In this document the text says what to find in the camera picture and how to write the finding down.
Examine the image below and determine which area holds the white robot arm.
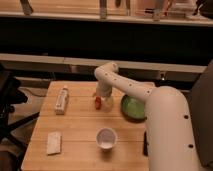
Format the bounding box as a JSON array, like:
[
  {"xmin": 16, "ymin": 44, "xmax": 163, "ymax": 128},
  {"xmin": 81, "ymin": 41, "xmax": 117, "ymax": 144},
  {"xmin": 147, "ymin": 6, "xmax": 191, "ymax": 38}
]
[{"xmin": 94, "ymin": 62, "xmax": 205, "ymax": 171}]

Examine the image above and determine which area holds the white ceramic cup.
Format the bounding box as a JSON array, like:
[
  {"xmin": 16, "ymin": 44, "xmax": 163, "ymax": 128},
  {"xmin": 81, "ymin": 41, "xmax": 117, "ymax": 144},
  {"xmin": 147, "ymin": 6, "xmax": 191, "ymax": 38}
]
[{"xmin": 96, "ymin": 128, "xmax": 117, "ymax": 150}]

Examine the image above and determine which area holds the green bowl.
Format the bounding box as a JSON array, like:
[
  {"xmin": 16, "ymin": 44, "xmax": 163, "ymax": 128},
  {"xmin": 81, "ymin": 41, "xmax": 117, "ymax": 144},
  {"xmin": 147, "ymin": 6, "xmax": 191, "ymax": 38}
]
[{"xmin": 121, "ymin": 95, "xmax": 145, "ymax": 120}]

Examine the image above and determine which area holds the white tube with label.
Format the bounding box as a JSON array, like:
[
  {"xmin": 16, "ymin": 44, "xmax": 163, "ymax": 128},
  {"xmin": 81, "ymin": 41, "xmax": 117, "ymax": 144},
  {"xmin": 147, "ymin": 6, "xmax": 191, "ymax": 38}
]
[{"xmin": 54, "ymin": 86, "xmax": 69, "ymax": 115}]

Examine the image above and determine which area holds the black rectangular remote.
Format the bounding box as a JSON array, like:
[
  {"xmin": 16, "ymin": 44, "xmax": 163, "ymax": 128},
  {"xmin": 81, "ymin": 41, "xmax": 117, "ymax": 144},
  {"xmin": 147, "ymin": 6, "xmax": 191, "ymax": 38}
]
[{"xmin": 143, "ymin": 132, "xmax": 148, "ymax": 156}]

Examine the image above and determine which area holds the white sponge block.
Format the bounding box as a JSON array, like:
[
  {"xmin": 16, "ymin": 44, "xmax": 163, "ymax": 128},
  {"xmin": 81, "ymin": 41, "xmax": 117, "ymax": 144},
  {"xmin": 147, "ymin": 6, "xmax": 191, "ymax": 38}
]
[{"xmin": 46, "ymin": 131, "xmax": 62, "ymax": 155}]

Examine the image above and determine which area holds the black office chair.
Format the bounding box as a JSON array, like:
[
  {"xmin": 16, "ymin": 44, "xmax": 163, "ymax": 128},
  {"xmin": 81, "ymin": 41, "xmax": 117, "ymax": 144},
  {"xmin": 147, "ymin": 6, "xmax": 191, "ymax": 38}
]
[{"xmin": 0, "ymin": 63, "xmax": 39, "ymax": 151}]

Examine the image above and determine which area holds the wooden shelf rail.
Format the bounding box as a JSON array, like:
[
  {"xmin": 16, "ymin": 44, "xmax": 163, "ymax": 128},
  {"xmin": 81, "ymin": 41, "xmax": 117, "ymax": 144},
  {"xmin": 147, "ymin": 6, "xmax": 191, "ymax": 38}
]
[{"xmin": 0, "ymin": 53, "xmax": 207, "ymax": 73}]

